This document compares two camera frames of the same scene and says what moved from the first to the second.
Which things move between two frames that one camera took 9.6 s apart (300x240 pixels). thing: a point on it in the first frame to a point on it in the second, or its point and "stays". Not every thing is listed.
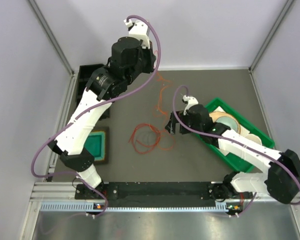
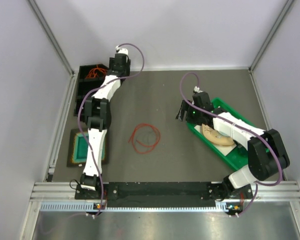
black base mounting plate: (120, 191) stays
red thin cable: (132, 137) stays
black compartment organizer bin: (85, 72) stays
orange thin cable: (163, 116) to (91, 74)
